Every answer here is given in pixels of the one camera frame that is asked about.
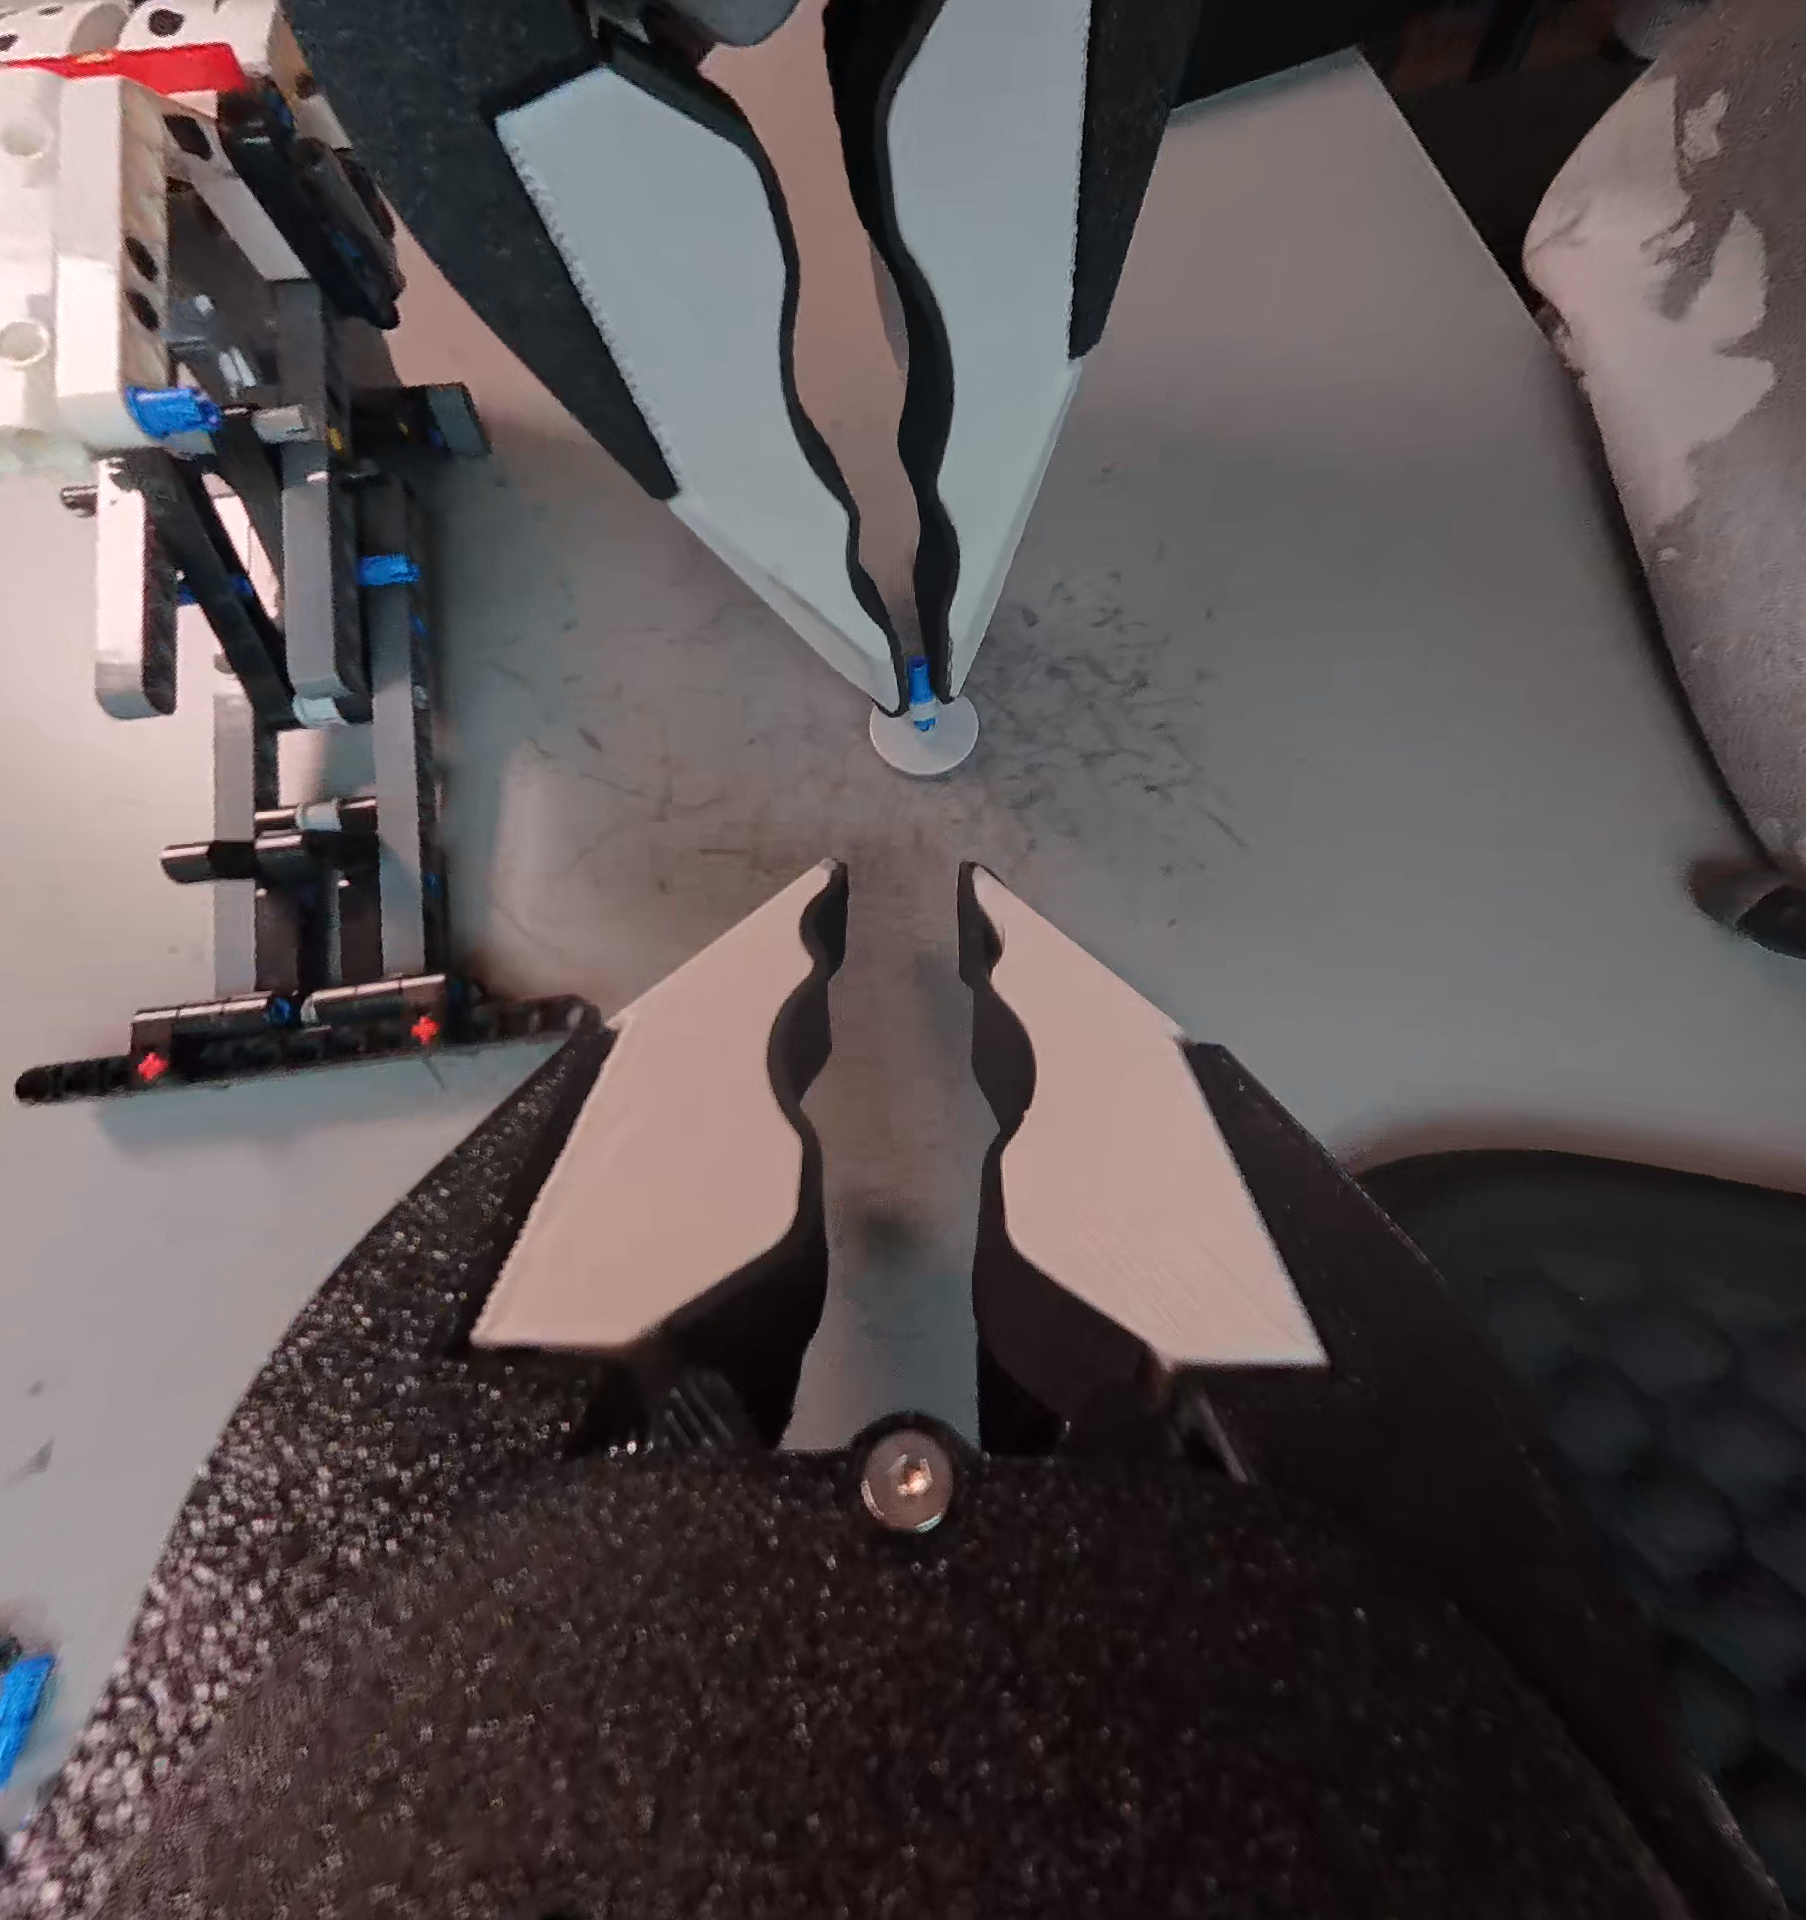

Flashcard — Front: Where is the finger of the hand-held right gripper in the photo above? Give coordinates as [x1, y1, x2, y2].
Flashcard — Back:
[825, 0, 1097, 707]
[494, 66, 906, 713]

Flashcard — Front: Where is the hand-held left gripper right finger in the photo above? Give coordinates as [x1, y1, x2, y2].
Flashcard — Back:
[955, 861, 1329, 1451]

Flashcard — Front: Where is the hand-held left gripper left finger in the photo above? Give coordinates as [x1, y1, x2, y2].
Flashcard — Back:
[469, 860, 852, 1451]

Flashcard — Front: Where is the white black toy truck chassis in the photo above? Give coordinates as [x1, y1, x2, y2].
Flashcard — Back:
[0, 0, 605, 1108]

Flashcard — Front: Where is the grey round toy disc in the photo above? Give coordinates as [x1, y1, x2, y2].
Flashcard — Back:
[870, 693, 980, 779]

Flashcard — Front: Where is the grey desk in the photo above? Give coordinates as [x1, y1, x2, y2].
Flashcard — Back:
[0, 0, 1806, 1861]

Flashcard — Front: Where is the pile of blue black pins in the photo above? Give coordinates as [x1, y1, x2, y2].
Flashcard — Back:
[0, 1626, 56, 1832]

